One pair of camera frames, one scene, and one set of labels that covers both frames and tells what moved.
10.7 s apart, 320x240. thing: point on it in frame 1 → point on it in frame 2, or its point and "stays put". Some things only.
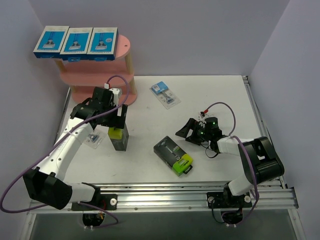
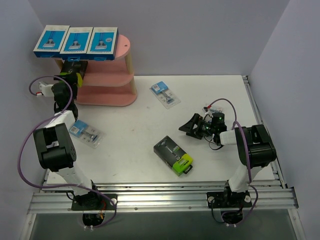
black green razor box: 173,156 stays put
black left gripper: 117,120 → 70,77
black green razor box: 119,137 → 79,67
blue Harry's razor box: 76,44 stays put
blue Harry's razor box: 103,43 stays put
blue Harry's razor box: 51,41 stays put
